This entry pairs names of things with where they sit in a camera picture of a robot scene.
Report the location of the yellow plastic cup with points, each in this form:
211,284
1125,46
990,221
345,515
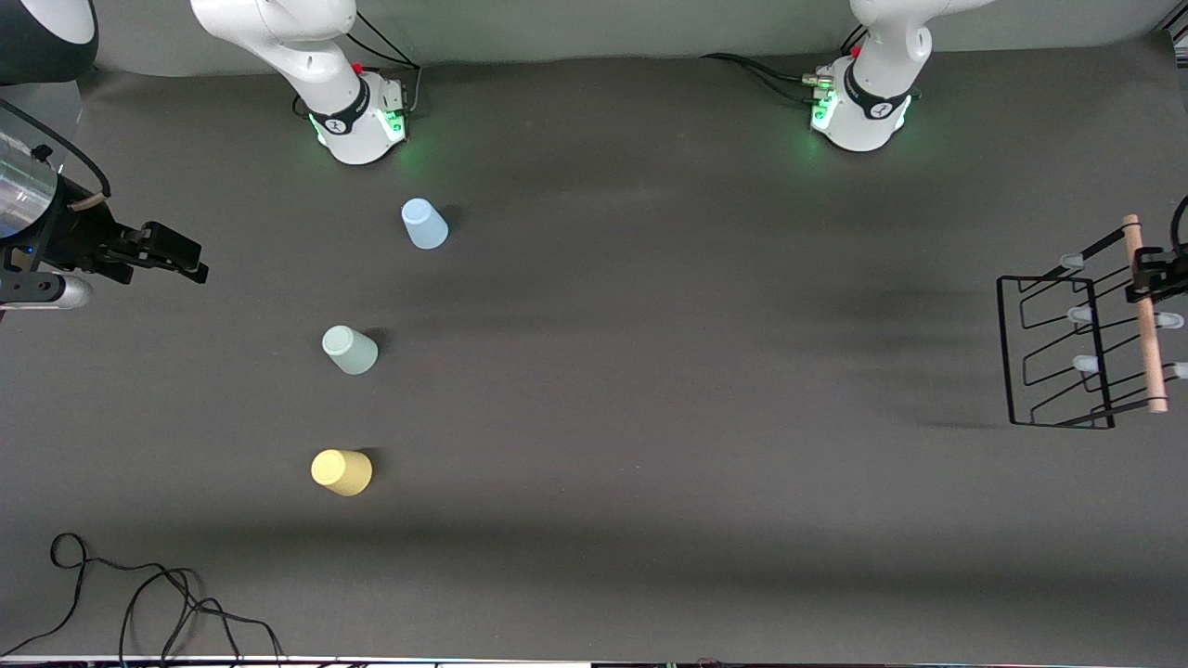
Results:
342,473

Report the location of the light blue plastic cup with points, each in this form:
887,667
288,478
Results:
425,227

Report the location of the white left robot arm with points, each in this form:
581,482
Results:
872,102

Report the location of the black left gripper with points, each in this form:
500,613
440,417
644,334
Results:
1154,269

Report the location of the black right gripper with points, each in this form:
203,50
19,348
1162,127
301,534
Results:
82,234

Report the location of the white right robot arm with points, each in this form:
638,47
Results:
325,65

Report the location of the dark grey table cover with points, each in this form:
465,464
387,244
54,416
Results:
650,371

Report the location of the pale green plastic cup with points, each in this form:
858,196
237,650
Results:
351,353

